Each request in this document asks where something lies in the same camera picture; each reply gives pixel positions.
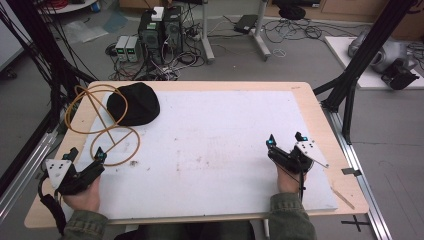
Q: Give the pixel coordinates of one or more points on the thin wooden stick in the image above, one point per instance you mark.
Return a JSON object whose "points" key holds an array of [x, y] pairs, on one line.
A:
{"points": [[343, 199]]}

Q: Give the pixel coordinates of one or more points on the white panel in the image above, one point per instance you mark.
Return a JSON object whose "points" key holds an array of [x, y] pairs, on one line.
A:
{"points": [[8, 40]]}

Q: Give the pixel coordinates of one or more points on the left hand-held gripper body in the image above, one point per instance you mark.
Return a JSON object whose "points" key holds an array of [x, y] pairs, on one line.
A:
{"points": [[65, 181]]}

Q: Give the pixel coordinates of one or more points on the white box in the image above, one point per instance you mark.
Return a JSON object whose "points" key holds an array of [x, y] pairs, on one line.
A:
{"points": [[158, 13]]}

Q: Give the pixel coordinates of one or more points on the round black object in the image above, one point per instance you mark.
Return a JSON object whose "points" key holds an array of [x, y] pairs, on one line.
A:
{"points": [[292, 12]]}

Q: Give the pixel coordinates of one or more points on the black computer tower green label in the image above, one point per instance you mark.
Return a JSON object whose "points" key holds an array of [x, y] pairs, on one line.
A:
{"points": [[150, 36]]}

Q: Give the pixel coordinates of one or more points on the person's left hand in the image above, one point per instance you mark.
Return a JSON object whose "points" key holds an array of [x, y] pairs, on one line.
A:
{"points": [[85, 198]]}

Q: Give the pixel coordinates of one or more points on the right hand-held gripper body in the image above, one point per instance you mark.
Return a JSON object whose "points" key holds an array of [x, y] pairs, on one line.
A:
{"points": [[293, 160]]}

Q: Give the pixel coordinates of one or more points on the round white table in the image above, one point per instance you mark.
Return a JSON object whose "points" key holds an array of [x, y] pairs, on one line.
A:
{"points": [[71, 6]]}

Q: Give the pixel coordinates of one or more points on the person's right hand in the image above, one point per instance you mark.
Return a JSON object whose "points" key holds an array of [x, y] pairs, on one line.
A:
{"points": [[287, 182]]}

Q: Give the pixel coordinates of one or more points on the white floor board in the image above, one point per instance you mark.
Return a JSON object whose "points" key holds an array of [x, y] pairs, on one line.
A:
{"points": [[343, 50]]}

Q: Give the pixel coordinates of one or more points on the grey power supply unit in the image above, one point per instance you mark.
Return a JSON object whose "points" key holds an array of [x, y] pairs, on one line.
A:
{"points": [[121, 48], [134, 49]]}

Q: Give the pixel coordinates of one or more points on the clear plastic sheet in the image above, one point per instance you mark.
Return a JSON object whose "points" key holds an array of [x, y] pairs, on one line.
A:
{"points": [[83, 31]]}

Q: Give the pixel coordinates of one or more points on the white foam mat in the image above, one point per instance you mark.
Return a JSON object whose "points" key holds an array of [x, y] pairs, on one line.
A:
{"points": [[216, 150]]}

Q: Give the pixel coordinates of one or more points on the black tape cross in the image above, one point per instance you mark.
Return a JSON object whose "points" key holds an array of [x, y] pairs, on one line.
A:
{"points": [[356, 222]]}

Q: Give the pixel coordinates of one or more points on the grey metal desk leg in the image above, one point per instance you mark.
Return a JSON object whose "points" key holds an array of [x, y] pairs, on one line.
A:
{"points": [[260, 36], [207, 36]]}

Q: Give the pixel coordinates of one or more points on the black metal frame stand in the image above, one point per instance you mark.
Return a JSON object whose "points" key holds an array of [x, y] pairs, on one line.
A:
{"points": [[363, 56], [40, 43]]}

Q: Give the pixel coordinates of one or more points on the grey robot shell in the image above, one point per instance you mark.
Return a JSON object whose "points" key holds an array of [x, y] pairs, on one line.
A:
{"points": [[386, 51]]}

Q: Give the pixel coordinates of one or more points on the blue tape roll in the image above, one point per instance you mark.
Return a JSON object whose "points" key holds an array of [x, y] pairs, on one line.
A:
{"points": [[95, 7]]}

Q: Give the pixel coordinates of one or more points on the black hat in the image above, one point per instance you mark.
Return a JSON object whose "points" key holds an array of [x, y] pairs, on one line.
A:
{"points": [[136, 103]]}

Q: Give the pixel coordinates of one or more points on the flat black box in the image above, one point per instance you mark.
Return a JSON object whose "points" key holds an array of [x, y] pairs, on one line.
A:
{"points": [[246, 23]]}

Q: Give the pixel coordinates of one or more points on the grey tape strip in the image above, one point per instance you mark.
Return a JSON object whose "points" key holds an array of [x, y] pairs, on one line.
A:
{"points": [[351, 171]]}

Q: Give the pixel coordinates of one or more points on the black device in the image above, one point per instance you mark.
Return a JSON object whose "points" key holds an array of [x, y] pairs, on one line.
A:
{"points": [[399, 76]]}

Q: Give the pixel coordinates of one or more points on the aluminium rail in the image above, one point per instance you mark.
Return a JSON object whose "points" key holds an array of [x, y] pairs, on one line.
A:
{"points": [[23, 166], [353, 156]]}

